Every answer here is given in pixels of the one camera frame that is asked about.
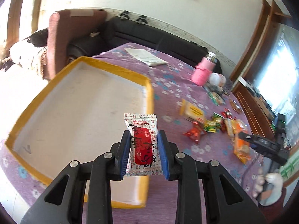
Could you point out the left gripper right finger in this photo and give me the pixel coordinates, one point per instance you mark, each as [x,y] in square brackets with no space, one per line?
[225,200]

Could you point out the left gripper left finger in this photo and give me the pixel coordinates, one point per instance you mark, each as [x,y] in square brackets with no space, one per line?
[63,200]

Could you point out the orange cracker pack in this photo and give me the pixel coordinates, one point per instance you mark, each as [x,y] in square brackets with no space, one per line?
[241,148]

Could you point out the green yellow snack packet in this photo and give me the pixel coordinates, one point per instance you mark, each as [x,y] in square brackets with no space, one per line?
[212,126]

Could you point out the white red snack packet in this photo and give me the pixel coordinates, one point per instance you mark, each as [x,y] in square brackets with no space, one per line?
[144,157]

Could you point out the yellow cracker pack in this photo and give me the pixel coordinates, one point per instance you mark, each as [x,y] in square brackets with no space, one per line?
[191,112]

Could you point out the white gloved right hand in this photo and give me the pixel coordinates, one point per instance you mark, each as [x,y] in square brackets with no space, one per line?
[268,187]

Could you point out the wooden tv cabinet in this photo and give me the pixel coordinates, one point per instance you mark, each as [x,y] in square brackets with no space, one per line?
[266,76]

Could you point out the brown wrapped snack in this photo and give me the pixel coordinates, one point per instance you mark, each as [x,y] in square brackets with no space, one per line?
[235,106]

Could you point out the red candy cluster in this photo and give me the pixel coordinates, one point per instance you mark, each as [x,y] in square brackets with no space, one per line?
[227,114]

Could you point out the round cake in green wrapper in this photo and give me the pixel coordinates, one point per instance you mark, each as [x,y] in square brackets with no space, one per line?
[216,98]

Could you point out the purple floral tablecloth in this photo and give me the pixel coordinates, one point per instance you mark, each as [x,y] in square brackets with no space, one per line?
[171,83]

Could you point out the white round container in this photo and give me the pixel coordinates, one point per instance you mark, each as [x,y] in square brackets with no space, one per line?
[217,79]

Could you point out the yellow cardboard tray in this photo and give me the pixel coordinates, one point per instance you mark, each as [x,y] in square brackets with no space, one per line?
[77,116]

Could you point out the pink sleeved thermos bottle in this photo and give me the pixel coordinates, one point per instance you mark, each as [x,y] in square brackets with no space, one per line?
[204,69]

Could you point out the white folded papers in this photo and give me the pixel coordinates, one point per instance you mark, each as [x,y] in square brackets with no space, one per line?
[146,57]

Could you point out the maroon armchair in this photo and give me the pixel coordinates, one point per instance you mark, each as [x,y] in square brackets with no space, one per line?
[64,26]

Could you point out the black sofa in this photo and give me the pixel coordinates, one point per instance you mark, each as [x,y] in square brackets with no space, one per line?
[116,32]

